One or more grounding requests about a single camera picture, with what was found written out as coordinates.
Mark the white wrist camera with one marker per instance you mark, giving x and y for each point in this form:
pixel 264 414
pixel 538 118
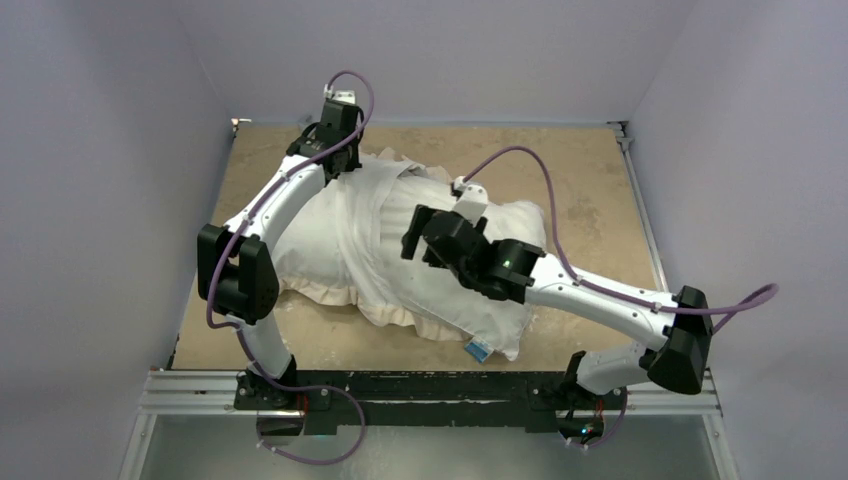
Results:
pixel 471 199
pixel 340 96

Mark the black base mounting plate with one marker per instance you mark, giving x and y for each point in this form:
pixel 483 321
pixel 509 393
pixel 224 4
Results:
pixel 324 400

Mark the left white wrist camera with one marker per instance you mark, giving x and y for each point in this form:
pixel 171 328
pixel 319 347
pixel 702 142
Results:
pixel 340 96

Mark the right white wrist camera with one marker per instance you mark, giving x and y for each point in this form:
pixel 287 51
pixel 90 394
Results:
pixel 471 199

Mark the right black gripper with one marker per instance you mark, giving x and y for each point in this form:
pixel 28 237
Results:
pixel 427 237

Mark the white pillow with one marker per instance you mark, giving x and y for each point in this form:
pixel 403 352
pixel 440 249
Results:
pixel 433 299

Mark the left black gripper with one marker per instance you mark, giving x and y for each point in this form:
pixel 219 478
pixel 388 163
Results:
pixel 354 162

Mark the aluminium frame rail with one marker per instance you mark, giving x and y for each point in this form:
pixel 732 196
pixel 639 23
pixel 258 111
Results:
pixel 187 427

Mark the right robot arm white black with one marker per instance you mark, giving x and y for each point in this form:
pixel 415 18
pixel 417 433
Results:
pixel 670 340

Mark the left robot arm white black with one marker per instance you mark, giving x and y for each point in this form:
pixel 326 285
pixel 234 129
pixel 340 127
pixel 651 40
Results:
pixel 235 271

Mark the grey pillow with cream ruffle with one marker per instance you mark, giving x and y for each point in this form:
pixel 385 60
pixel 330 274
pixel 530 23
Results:
pixel 330 252

